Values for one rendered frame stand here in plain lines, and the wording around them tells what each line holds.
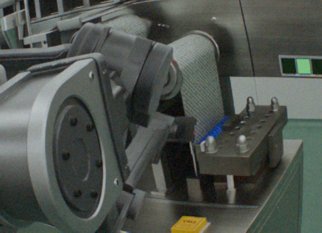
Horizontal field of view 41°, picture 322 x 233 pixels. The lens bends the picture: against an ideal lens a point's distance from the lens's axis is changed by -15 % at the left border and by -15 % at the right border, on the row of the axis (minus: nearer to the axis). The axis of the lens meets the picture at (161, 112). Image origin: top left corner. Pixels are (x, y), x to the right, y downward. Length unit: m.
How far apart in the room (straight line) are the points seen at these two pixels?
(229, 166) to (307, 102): 2.84
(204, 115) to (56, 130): 1.18
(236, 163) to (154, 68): 0.86
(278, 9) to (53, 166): 1.28
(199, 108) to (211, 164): 0.18
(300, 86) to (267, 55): 2.54
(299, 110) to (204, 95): 2.76
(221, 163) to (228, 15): 0.51
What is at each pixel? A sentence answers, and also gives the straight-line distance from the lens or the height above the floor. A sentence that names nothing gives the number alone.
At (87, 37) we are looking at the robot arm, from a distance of 0.52.
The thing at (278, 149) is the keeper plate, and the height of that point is 0.95.
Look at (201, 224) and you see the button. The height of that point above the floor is 0.92.
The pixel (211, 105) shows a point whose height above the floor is 1.10.
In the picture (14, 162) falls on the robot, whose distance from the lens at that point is 0.33.
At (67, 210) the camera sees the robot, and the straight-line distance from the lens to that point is 0.33.
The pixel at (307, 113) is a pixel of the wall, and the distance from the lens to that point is 4.18.
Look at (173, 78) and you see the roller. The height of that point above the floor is 1.24.
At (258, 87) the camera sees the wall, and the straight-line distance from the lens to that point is 4.25.
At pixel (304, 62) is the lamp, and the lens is 1.54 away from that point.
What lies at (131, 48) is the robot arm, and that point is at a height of 1.49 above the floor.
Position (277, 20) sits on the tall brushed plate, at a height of 1.34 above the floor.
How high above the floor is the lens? 1.58
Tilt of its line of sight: 18 degrees down
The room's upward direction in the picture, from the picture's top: 11 degrees counter-clockwise
